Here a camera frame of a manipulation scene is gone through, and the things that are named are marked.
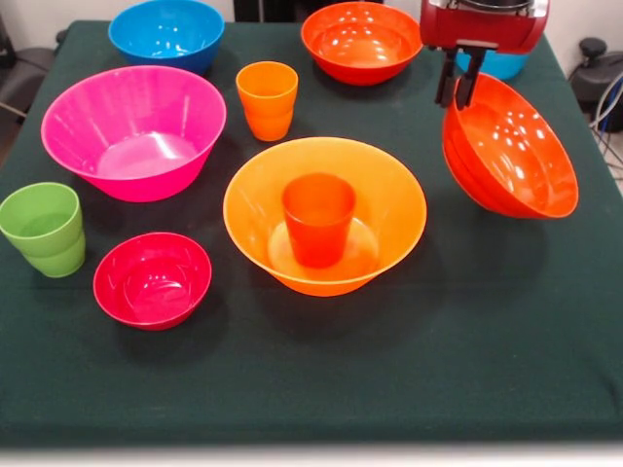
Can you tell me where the large blue bowl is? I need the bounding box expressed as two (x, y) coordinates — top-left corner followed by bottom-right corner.
(107, 0), (226, 76)

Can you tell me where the red-orange plastic cup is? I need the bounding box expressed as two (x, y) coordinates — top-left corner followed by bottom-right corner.
(281, 173), (358, 269)

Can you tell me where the large pink bowl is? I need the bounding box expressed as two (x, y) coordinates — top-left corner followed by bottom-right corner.
(40, 64), (228, 203)

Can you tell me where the small crimson bowl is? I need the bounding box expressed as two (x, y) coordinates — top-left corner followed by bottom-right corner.
(92, 232), (213, 332)

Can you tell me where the green plastic cup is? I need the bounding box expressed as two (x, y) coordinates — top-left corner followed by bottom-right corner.
(0, 181), (87, 279)

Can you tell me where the dark green tablecloth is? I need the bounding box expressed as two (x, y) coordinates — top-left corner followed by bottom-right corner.
(0, 18), (623, 447)

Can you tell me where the red-orange plastic bowl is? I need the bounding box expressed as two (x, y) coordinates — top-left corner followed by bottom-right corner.
(441, 72), (580, 220)
(300, 1), (423, 87)

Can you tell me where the orange plastic cup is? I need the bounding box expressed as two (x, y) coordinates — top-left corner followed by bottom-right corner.
(236, 60), (300, 143)

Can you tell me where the small translucent blue bowl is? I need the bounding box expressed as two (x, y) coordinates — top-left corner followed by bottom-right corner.
(455, 48), (531, 82)

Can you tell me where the large orange bowl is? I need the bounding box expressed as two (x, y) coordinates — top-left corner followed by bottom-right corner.
(222, 136), (428, 298)

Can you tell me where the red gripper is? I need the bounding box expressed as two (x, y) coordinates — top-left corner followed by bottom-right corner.
(419, 0), (550, 109)

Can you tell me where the tangle of cables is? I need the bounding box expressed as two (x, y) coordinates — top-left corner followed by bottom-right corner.
(588, 72), (623, 171)

